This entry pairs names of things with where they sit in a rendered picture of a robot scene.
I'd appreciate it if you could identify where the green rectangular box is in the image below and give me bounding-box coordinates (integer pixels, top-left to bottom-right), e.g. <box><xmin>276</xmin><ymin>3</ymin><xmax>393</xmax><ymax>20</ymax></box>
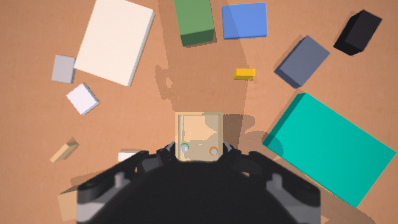
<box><xmin>174</xmin><ymin>0</ymin><xmax>215</xmax><ymax>46</ymax></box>

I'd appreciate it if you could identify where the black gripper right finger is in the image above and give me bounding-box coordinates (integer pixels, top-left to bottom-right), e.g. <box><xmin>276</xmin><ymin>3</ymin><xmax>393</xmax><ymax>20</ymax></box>
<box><xmin>213</xmin><ymin>141</ymin><xmax>321</xmax><ymax>224</ymax></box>

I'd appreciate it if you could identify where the yellow block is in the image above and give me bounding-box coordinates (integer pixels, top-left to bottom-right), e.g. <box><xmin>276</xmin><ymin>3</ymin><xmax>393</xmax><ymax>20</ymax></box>
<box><xmin>233</xmin><ymin>69</ymin><xmax>255</xmax><ymax>80</ymax></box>

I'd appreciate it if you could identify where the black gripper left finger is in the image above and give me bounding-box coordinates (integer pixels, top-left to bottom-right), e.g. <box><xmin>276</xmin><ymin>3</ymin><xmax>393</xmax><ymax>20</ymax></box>
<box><xmin>76</xmin><ymin>141</ymin><xmax>181</xmax><ymax>224</ymax></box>

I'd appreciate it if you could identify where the teal flat rectangular box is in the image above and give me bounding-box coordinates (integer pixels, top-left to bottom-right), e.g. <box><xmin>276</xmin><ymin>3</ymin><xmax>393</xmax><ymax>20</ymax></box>
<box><xmin>263</xmin><ymin>93</ymin><xmax>397</xmax><ymax>208</ymax></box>

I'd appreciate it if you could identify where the cream flat rectangular board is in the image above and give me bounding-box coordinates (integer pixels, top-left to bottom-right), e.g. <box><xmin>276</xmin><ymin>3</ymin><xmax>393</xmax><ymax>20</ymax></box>
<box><xmin>74</xmin><ymin>0</ymin><xmax>154</xmax><ymax>87</ymax></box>

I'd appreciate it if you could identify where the blue flat square pad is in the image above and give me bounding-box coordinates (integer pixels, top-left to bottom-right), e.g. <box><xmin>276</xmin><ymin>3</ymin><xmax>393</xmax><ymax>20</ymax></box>
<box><xmin>222</xmin><ymin>2</ymin><xmax>268</xmax><ymax>40</ymax></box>

